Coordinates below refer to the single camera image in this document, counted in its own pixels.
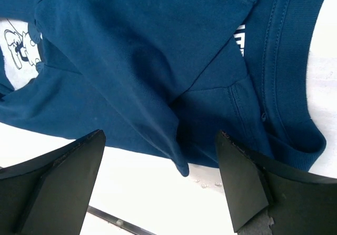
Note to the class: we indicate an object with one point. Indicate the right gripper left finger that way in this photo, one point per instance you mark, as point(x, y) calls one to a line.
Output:
point(49, 194)

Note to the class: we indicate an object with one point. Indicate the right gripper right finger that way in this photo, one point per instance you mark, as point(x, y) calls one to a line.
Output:
point(265, 196)

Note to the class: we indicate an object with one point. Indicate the blue t shirt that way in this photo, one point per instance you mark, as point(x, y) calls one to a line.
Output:
point(163, 77)

